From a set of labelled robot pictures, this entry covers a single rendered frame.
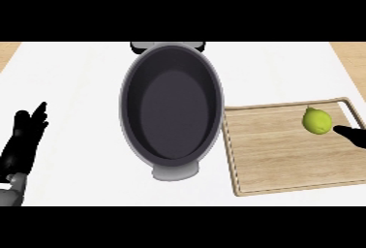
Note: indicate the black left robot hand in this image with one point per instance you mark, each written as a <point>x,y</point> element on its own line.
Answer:
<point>23,142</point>

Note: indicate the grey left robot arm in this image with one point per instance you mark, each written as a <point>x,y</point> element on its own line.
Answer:
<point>11,192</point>

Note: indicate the wooden tray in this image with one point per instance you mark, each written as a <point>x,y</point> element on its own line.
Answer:
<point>281,155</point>

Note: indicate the green pear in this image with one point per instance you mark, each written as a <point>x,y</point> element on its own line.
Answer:
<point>317,121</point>

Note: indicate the grey oval pot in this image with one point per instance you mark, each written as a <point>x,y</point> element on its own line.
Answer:
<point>174,113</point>

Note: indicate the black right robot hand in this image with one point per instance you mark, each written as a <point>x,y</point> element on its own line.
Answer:
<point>354,136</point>

